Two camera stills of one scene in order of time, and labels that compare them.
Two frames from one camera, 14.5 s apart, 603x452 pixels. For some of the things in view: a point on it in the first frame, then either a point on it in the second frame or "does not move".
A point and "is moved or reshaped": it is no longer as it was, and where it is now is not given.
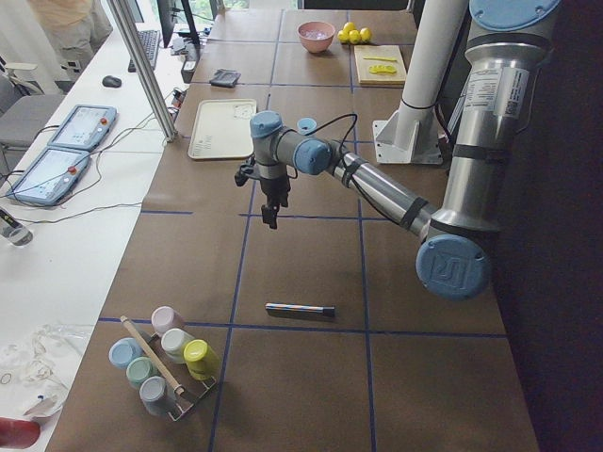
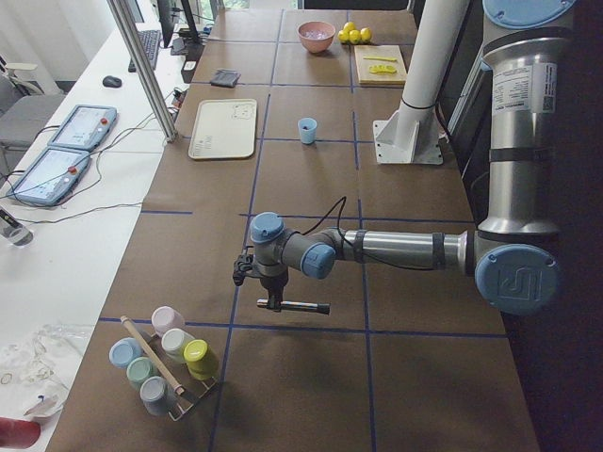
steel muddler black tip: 296,309 is moved or reshaped
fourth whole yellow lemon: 366,34 does not move
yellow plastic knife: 381,58 does not move
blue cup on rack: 122,349 does not move
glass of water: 14,233 does not move
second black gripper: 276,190 -> 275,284
